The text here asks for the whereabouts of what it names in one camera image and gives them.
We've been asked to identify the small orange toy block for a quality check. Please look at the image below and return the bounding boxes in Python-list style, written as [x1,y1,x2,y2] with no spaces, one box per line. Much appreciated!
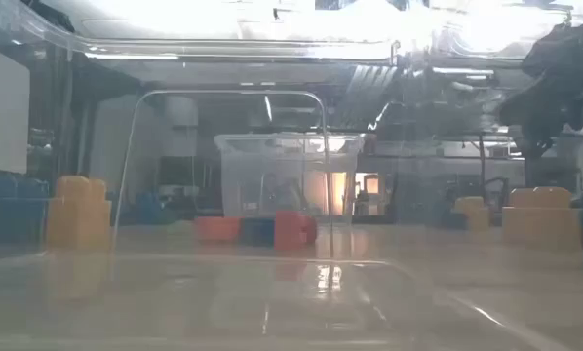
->
[273,210,306,252]
[193,216,244,244]

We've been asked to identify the small blue toy block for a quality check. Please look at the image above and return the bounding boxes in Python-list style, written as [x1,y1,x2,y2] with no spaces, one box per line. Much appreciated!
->
[241,218,276,246]

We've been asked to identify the large blue toy block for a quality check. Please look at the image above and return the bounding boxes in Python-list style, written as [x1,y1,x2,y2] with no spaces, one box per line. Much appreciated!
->
[0,170,49,245]

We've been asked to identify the tall clear plastic container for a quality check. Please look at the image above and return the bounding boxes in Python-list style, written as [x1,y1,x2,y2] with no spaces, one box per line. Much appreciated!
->
[213,131,366,226]

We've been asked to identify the wide clear plastic container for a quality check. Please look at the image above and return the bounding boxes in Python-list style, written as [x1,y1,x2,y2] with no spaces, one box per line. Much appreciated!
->
[0,0,583,351]

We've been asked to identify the background workbench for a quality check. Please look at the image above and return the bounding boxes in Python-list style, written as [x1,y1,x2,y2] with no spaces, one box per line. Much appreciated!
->
[359,131,526,162]

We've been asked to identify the white background panel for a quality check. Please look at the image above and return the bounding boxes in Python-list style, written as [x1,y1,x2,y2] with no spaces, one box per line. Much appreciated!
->
[0,43,31,175]

